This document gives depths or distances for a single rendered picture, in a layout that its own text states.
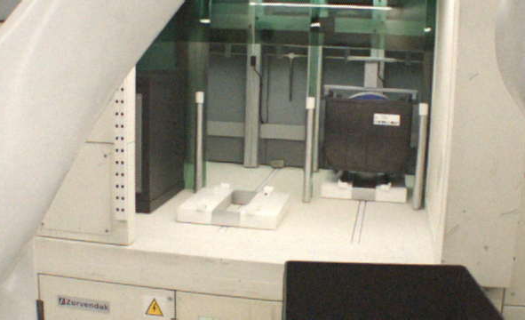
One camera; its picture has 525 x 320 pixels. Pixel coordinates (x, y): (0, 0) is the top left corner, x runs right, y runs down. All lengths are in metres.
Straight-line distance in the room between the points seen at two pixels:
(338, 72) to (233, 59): 0.32
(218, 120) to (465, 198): 1.15
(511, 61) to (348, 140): 1.01
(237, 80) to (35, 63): 1.63
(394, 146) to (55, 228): 0.82
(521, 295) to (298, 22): 0.83
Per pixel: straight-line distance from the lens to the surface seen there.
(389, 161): 1.67
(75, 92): 0.49
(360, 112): 1.66
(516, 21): 0.68
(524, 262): 1.21
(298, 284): 1.04
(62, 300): 1.37
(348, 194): 1.69
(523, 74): 0.69
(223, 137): 2.11
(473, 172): 1.11
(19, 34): 0.50
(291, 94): 2.05
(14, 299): 0.61
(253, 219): 1.40
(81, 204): 1.30
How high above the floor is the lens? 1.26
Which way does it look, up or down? 10 degrees down
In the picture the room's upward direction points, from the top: 2 degrees clockwise
